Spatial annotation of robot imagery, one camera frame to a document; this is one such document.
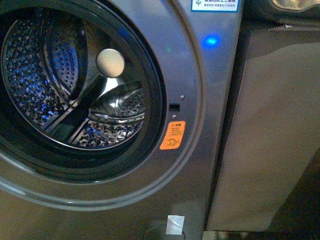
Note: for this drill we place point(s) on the grey front-load washing machine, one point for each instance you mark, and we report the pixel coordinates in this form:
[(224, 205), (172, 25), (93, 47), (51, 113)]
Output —
[(52, 192)]

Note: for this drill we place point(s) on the orange warning sticker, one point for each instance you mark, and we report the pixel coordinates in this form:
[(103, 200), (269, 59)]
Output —
[(174, 135)]

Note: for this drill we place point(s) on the steel perforated washer drum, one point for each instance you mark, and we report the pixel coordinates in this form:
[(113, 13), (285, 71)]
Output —
[(69, 81)]

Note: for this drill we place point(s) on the white tape strip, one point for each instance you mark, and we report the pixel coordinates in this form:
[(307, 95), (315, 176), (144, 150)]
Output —
[(175, 224)]

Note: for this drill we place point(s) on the grey side cabinet panel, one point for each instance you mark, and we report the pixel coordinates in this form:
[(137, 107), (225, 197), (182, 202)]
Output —
[(268, 178)]

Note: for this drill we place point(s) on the white blue info label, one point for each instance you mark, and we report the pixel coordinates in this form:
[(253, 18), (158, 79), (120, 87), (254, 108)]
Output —
[(223, 6)]

